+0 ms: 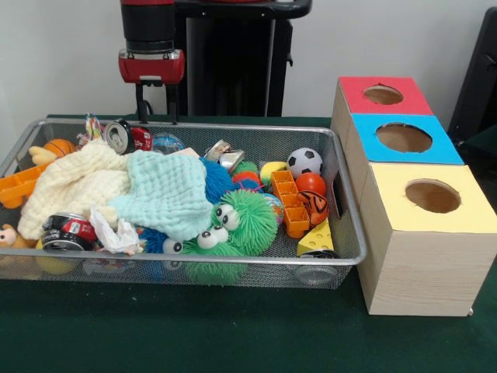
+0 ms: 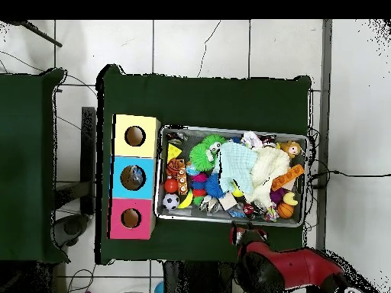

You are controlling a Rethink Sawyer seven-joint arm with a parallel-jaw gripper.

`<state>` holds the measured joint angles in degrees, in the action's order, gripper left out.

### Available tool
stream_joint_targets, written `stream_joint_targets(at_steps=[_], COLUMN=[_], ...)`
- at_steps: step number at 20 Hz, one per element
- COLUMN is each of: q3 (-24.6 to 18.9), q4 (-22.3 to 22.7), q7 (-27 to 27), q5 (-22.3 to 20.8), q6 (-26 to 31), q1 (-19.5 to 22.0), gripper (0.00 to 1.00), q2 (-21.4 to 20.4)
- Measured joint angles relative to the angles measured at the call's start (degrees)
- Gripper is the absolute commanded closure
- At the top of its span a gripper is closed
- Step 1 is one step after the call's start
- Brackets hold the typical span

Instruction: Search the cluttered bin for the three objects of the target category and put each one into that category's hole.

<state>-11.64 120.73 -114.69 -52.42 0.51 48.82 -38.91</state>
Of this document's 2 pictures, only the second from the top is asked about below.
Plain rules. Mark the mint green muslin cloth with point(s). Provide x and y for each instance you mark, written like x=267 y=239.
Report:
x=238 y=165

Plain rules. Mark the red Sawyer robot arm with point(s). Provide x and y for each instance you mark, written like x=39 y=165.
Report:
x=293 y=268

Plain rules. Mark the shallow clear mesh bin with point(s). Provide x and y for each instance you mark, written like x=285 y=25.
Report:
x=303 y=183

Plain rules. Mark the wooden box with three holes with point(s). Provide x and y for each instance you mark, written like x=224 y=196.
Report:
x=146 y=177

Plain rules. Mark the small orange basketball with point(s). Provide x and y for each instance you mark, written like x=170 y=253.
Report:
x=285 y=210

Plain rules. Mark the cream muslin cloth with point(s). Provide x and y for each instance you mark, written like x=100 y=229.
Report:
x=269 y=171

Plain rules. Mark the orange plastic toy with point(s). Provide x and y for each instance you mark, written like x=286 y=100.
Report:
x=287 y=177

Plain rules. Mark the small soccer ball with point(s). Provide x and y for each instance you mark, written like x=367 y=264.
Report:
x=171 y=201

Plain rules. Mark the large green spiky ball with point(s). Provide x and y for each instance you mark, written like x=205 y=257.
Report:
x=203 y=157

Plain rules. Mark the small red ball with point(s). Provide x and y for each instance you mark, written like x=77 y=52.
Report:
x=171 y=185

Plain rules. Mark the small brown plush doll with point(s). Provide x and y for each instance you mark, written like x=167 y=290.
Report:
x=293 y=148

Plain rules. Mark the small green spiky ball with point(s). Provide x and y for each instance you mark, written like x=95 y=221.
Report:
x=215 y=140

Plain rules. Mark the yellow cheese wedge toy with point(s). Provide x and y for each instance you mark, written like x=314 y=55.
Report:
x=174 y=151

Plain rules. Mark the green cloth side table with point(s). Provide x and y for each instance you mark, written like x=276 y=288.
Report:
x=30 y=183

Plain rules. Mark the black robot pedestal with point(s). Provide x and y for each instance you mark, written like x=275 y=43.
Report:
x=195 y=281

